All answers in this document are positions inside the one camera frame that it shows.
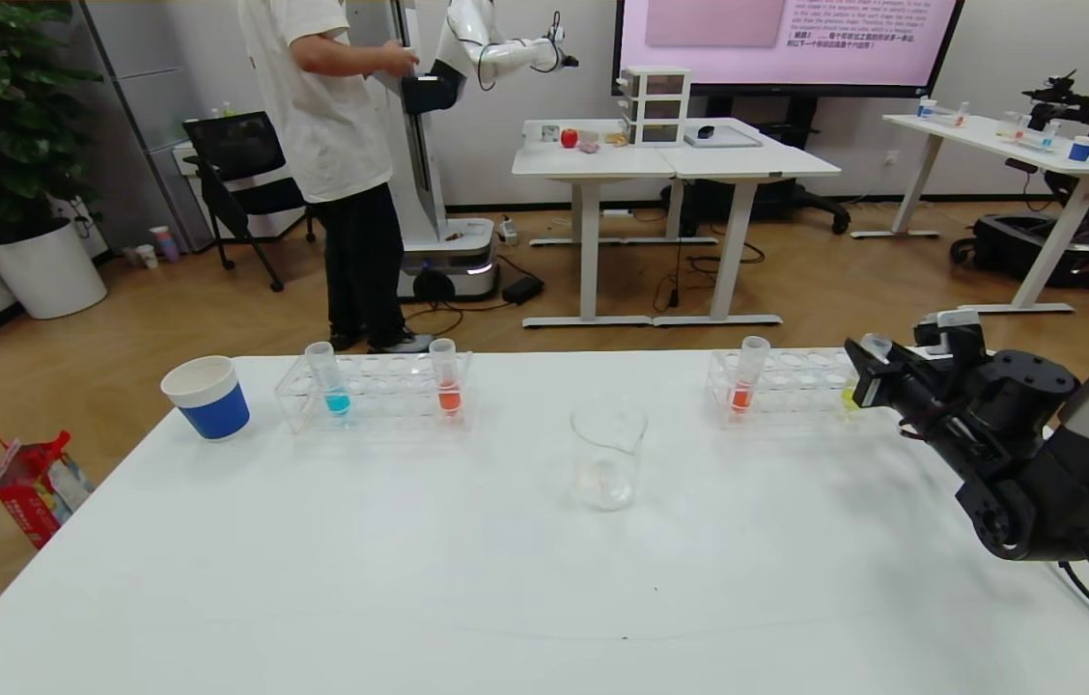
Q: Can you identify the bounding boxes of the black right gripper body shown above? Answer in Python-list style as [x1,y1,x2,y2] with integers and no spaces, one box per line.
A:
[852,352,946,423]

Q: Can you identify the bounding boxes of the yellow pigment test tube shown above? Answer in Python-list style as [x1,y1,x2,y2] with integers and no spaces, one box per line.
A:
[839,334,893,413]

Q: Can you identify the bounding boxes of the red pigment test tube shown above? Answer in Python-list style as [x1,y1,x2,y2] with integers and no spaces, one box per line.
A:
[429,338,463,417]
[729,336,771,414]

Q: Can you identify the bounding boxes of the clear plastic test tube rack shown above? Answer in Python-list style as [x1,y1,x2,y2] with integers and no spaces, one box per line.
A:
[707,347,869,428]
[274,351,478,435]

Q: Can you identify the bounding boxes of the clear glass beaker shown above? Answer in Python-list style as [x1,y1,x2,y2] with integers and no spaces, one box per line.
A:
[570,400,649,512]

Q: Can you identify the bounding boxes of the blue pigment test tube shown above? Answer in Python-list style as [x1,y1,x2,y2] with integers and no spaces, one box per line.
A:
[304,342,353,418]

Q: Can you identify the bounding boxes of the black display stand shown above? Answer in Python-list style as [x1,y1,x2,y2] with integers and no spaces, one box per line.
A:
[660,97,850,238]

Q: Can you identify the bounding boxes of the black mobile robot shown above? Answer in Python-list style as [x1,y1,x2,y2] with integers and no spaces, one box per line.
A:
[950,34,1089,292]

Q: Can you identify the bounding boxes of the long white desk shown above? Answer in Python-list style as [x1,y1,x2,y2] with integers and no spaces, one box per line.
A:
[849,112,1089,318]

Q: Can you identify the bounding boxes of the grey flat tray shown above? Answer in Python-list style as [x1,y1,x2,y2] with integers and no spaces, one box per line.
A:
[683,126,763,151]

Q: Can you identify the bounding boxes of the white drawer organizer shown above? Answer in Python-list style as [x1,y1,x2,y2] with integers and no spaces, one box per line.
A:
[616,68,692,149]

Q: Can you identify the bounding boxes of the white mobile robot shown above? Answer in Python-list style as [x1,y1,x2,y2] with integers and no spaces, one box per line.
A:
[380,0,579,302]

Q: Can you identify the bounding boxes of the person in white shirt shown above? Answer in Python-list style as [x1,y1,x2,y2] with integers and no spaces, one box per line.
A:
[237,0,434,354]

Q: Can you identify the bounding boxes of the blue white paper cup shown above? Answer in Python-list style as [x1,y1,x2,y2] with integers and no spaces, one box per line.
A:
[160,355,251,442]

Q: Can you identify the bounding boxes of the black office chair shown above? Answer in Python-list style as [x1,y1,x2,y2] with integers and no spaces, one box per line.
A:
[182,111,319,292]

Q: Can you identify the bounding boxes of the grey metal cabinet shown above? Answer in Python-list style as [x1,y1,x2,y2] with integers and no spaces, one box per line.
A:
[81,0,256,257]

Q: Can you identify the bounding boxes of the white plant pot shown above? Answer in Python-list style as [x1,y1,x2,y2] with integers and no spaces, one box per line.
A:
[0,217,108,320]

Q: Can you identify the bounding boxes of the red gift bag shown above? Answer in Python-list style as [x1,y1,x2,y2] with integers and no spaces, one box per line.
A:
[0,431,96,550]

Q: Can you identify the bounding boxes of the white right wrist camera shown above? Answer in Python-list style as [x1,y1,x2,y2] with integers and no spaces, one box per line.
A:
[913,311,987,360]

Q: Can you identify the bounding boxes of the large wall display screen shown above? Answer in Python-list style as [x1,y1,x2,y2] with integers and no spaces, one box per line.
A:
[612,0,965,99]

